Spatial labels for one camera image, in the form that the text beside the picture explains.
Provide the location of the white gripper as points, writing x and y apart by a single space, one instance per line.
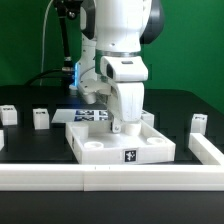
123 100

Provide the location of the white L-shaped obstacle fence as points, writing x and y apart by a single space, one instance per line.
207 176

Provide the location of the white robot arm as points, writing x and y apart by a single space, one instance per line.
111 68

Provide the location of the black camera pole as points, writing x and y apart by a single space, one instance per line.
66 9

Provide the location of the white square tabletop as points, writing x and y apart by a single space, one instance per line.
92 142

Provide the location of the white sheet with markers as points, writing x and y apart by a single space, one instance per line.
72 115

